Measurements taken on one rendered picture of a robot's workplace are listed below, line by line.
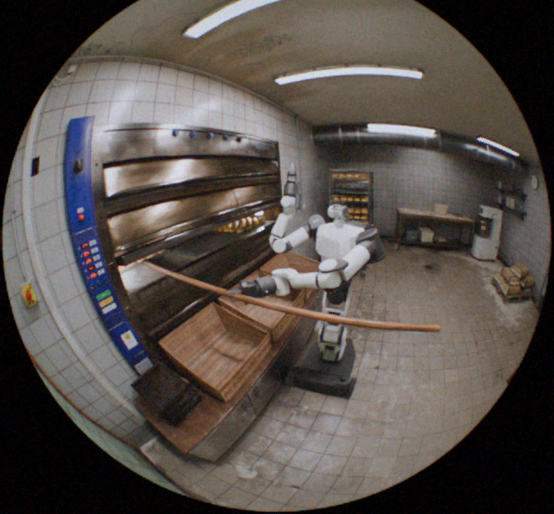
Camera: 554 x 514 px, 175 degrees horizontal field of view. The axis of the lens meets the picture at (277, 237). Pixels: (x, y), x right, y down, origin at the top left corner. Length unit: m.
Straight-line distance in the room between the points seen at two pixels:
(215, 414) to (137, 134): 1.57
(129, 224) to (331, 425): 1.92
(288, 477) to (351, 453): 0.48
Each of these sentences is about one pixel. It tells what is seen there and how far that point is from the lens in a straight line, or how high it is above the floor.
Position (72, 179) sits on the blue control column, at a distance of 1.03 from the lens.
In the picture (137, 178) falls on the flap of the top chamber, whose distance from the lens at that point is 1.13.
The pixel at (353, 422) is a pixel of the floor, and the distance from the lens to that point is 1.81.
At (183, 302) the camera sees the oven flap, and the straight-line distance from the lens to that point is 1.37.
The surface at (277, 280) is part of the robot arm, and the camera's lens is 0.95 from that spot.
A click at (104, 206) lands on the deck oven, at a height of 1.68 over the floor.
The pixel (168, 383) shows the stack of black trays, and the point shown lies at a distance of 1.19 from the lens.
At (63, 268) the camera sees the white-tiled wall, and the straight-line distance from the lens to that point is 1.07.
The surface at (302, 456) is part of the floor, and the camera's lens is 1.69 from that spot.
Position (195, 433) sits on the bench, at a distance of 1.22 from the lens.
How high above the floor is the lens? 1.68
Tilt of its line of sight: 17 degrees down
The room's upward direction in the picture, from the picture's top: 4 degrees counter-clockwise
